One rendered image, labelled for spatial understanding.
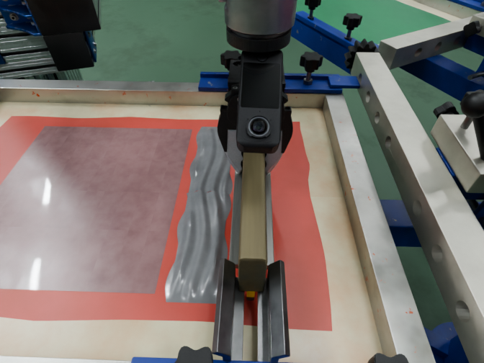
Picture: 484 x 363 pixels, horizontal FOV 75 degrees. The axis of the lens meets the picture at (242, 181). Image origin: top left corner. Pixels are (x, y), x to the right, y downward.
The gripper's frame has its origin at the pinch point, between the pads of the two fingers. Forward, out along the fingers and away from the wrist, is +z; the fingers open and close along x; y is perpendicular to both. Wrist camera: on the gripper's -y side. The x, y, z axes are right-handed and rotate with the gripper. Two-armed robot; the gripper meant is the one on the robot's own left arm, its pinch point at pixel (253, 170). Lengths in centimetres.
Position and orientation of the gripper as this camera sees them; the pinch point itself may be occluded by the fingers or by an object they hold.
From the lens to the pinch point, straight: 47.7
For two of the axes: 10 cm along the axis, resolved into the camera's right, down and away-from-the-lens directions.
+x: -10.0, -0.3, 0.2
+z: 0.0, 6.9, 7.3
